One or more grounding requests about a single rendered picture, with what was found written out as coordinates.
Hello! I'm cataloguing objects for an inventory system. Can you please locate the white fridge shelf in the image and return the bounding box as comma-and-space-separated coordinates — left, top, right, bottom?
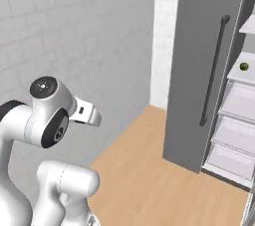
238, 13, 255, 36
226, 51, 255, 88

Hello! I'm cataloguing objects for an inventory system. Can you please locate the white fridge drawer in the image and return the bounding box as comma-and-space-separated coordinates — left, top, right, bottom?
201, 142, 255, 189
210, 115, 255, 158
217, 81, 255, 125

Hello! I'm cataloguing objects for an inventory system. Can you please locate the grey fridge door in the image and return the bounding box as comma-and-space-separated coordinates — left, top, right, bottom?
161, 0, 251, 174

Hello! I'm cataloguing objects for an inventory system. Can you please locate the dark long fridge door handle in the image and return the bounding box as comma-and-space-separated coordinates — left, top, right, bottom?
198, 14, 231, 127

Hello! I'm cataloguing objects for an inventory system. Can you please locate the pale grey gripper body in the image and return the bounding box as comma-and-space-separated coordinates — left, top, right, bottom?
87, 104, 103, 127

